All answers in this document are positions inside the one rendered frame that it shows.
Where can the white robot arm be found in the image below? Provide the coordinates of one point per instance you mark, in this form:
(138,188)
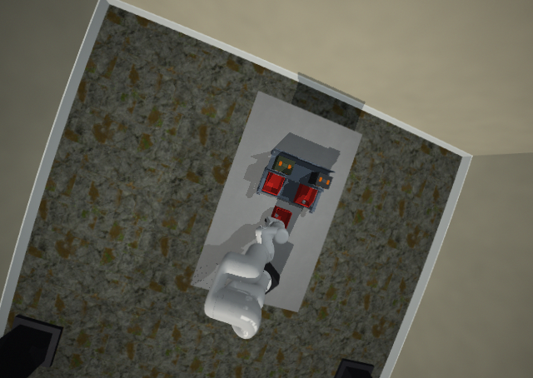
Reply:
(236,308)

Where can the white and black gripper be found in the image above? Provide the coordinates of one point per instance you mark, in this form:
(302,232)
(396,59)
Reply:
(269,220)

